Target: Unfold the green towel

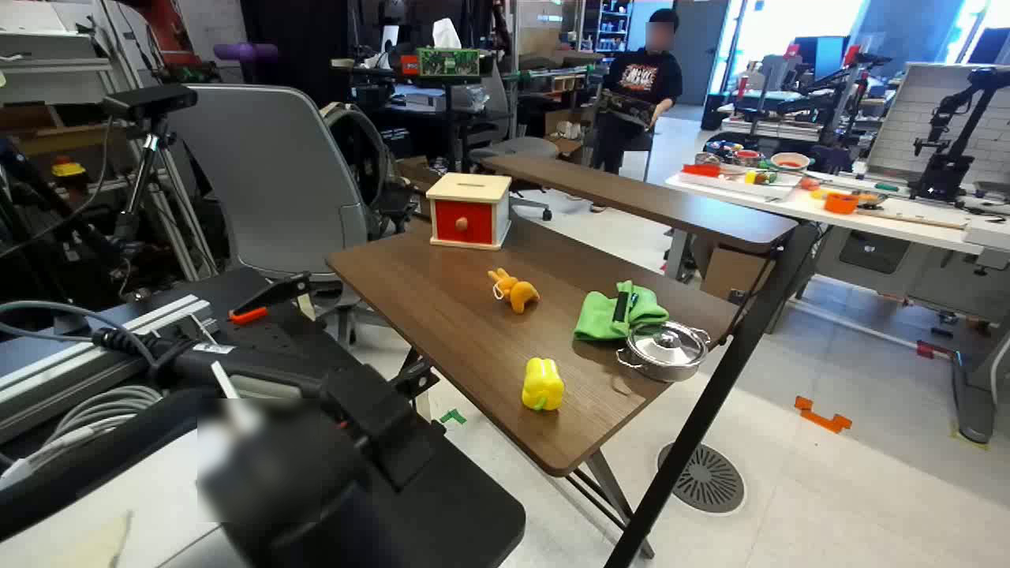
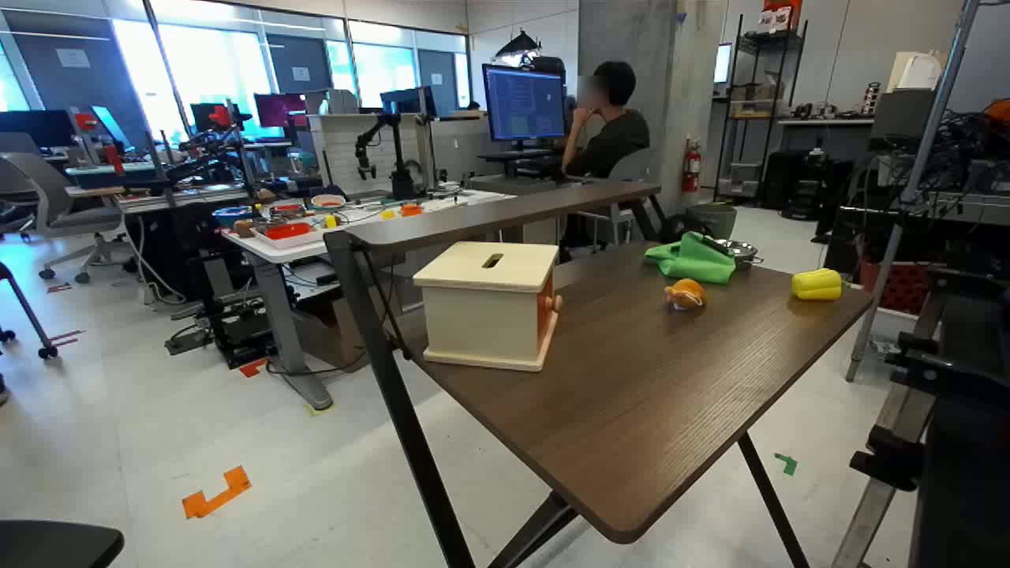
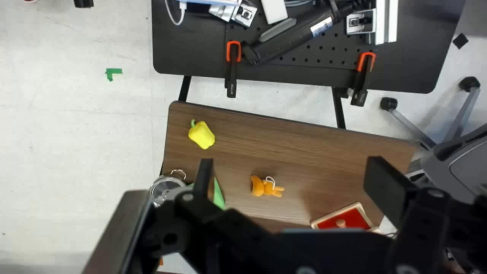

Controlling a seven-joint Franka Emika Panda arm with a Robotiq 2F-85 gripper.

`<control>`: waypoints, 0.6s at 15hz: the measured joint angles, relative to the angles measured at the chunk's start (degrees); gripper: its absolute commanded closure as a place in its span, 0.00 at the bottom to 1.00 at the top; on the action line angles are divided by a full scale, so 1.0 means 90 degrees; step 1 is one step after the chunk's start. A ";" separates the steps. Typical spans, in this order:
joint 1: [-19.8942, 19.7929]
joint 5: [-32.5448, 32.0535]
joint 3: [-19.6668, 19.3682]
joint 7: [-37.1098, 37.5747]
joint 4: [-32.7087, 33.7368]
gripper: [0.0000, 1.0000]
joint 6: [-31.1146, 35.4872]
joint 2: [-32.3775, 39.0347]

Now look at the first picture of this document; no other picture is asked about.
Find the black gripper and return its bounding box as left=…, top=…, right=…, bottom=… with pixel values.
left=199, top=408, right=526, bottom=568

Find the green towel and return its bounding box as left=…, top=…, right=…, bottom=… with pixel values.
left=570, top=278, right=671, bottom=347

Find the brown wooden table with shelf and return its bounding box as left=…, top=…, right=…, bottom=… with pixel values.
left=325, top=156, right=825, bottom=568

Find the yellow toy bell pepper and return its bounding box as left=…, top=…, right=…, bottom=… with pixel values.
left=517, top=355, right=569, bottom=415

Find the orange toy animal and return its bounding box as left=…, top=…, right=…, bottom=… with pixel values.
left=487, top=266, right=542, bottom=319

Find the wooden box with red drawer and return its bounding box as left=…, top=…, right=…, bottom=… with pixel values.
left=422, top=172, right=516, bottom=254

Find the grey chair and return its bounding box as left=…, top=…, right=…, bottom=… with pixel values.
left=162, top=81, right=372, bottom=288

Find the silver metal bowl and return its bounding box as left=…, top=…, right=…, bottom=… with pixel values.
left=614, top=319, right=714, bottom=380

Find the round floor drain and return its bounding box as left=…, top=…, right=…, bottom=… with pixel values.
left=656, top=442, right=749, bottom=519

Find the standing person in black shirt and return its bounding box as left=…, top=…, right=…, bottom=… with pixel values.
left=590, top=6, right=686, bottom=178

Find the orange block on white table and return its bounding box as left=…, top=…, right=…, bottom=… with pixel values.
left=822, top=190, right=861, bottom=219

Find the white work table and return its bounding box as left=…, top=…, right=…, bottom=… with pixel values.
left=662, top=156, right=1010, bottom=444

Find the white perforated panel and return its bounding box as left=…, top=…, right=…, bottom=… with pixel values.
left=866, top=61, right=1010, bottom=188

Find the aluminium rail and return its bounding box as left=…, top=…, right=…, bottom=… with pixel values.
left=0, top=293, right=215, bottom=444

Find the grey cable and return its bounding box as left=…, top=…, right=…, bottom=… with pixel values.
left=0, top=297, right=162, bottom=355

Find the black camera on tripod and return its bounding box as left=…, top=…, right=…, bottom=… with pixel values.
left=102, top=81, right=223, bottom=282

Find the orange floor tape bracket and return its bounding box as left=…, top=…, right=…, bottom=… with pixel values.
left=792, top=395, right=856, bottom=436

